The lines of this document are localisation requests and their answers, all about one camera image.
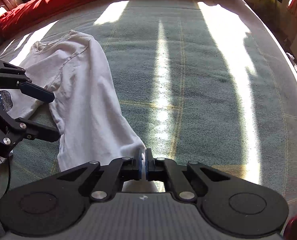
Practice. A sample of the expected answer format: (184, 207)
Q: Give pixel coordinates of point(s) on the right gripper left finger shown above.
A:
(115, 174)

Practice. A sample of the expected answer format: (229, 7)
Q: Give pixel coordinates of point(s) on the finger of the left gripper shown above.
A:
(36, 131)
(25, 85)

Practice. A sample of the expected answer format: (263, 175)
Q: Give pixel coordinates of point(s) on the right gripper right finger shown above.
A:
(172, 176)

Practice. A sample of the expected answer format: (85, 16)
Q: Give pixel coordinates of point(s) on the white printed t-shirt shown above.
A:
(86, 109)

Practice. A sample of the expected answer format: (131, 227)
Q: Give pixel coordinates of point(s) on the green plaid bed blanket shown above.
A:
(201, 80)

